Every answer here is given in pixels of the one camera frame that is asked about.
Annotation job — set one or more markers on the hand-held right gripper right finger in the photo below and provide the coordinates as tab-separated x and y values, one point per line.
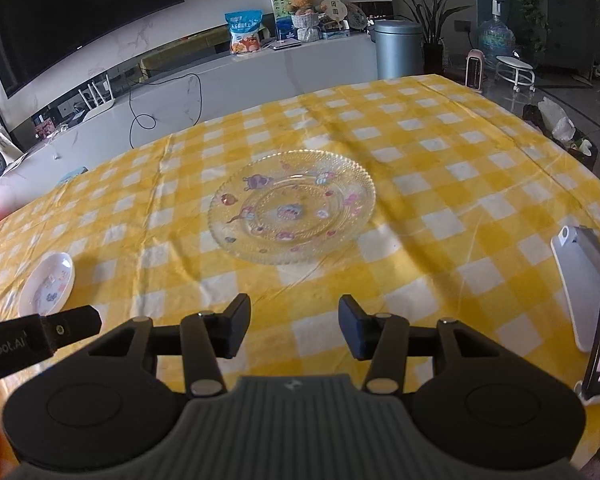
352	330

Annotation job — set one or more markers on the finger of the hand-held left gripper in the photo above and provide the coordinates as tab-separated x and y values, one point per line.
70	327

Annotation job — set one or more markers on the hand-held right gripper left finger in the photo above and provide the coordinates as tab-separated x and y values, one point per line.
237	322

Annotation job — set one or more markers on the small white printed plate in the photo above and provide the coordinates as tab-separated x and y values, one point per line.
45	285

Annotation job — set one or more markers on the clear glass patterned plate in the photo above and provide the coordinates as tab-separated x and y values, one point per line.
290	210

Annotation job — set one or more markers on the yellow checkered tablecloth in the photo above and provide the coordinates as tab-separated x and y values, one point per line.
430	210

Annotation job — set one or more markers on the light blue book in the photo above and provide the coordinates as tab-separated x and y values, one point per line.
72	175

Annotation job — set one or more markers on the white tote bag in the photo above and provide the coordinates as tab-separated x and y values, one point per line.
10	147

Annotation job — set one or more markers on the pink picture card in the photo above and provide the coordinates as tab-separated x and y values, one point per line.
45	128

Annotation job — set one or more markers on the white router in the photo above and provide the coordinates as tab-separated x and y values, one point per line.
100	102

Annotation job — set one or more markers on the white marble cabinet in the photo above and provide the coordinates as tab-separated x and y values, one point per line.
280	80

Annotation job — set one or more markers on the grey trash can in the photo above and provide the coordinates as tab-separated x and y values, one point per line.
397	52

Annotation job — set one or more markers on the grey flat device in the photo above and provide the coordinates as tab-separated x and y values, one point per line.
286	45

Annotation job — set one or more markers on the pink heater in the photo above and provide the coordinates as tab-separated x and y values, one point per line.
476	70

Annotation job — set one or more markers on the blue snack bag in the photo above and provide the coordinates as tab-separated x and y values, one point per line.
244	32

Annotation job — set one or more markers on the black bin with white paper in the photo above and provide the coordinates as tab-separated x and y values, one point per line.
555	120

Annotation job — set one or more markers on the light blue box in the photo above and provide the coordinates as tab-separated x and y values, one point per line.
336	34

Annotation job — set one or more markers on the white wrapped pot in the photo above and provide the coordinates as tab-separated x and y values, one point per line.
306	27

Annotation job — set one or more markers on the white round stool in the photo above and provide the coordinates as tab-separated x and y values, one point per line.
515	67

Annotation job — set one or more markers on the landscape painting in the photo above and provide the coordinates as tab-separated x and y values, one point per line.
280	15

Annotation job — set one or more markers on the black television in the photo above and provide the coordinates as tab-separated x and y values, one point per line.
70	15

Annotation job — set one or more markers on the decorative display plate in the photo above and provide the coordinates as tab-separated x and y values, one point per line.
357	16

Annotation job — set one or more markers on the tall green potted plant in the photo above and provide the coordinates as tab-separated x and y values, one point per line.
432	25

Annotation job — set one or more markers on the round paper fan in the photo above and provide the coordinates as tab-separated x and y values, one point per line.
336	10

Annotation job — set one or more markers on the large water bottle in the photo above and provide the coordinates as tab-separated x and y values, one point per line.
497	37

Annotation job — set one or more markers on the brown teddy bear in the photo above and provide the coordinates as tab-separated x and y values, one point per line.
304	2

